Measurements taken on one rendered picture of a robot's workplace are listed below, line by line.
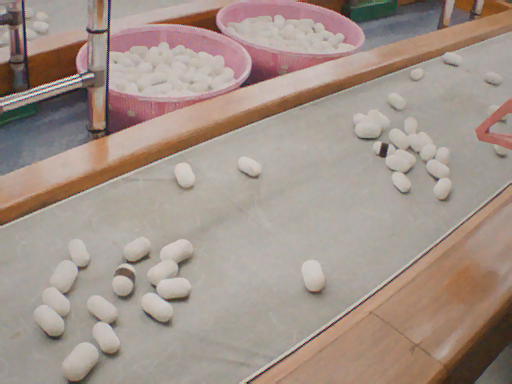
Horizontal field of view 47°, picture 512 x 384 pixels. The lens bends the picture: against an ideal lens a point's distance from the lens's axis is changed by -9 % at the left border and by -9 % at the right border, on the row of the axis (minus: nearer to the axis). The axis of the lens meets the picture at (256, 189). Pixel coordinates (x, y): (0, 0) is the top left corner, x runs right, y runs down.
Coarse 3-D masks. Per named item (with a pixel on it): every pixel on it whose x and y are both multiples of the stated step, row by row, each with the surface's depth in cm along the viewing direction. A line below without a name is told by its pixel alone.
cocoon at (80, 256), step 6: (72, 240) 60; (78, 240) 60; (72, 246) 59; (78, 246) 59; (84, 246) 60; (72, 252) 59; (78, 252) 58; (84, 252) 58; (72, 258) 58; (78, 258) 58; (84, 258) 58; (78, 264) 58; (84, 264) 58
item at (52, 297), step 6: (48, 288) 54; (54, 288) 54; (42, 294) 54; (48, 294) 53; (54, 294) 53; (60, 294) 54; (48, 300) 53; (54, 300) 53; (60, 300) 53; (66, 300) 53; (54, 306) 53; (60, 306) 53; (66, 306) 53; (60, 312) 53; (66, 312) 53
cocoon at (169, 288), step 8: (168, 280) 57; (176, 280) 57; (184, 280) 57; (160, 288) 57; (168, 288) 56; (176, 288) 57; (184, 288) 57; (160, 296) 57; (168, 296) 57; (176, 296) 57
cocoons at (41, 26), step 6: (30, 12) 107; (30, 18) 108; (36, 18) 106; (42, 18) 105; (48, 18) 106; (36, 24) 102; (42, 24) 102; (0, 30) 102; (30, 30) 99; (36, 30) 102; (42, 30) 102; (6, 36) 97; (30, 36) 99; (36, 36) 99; (0, 42) 96; (6, 42) 97
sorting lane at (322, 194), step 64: (448, 64) 112; (256, 128) 84; (320, 128) 86; (448, 128) 91; (128, 192) 70; (192, 192) 71; (256, 192) 72; (320, 192) 74; (384, 192) 75; (0, 256) 59; (64, 256) 60; (192, 256) 63; (256, 256) 64; (320, 256) 65; (384, 256) 66; (0, 320) 52; (64, 320) 53; (128, 320) 55; (192, 320) 56; (256, 320) 57; (320, 320) 58
